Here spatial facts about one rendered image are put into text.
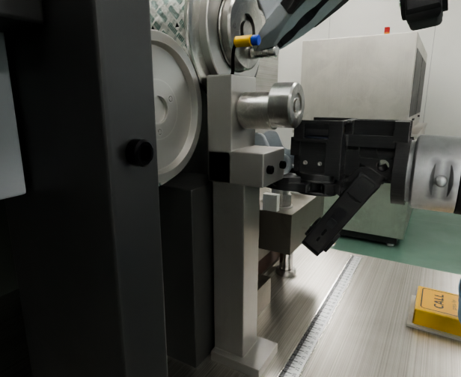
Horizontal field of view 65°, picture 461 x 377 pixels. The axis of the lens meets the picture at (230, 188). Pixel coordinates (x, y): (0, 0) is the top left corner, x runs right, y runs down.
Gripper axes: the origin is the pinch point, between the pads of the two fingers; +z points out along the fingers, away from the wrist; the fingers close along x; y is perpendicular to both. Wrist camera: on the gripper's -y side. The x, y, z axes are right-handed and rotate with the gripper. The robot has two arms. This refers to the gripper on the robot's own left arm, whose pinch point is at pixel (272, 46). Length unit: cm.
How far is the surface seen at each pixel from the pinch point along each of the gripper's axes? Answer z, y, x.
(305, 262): 22.9, -24.5, -22.2
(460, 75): -36, -2, -449
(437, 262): 58, -112, -255
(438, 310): 5.6, -35.6, -12.5
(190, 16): 2.1, 4.1, 8.0
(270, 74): 26, 26, -82
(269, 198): 14.7, -12.0, -9.2
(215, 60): 3.7, 0.9, 5.4
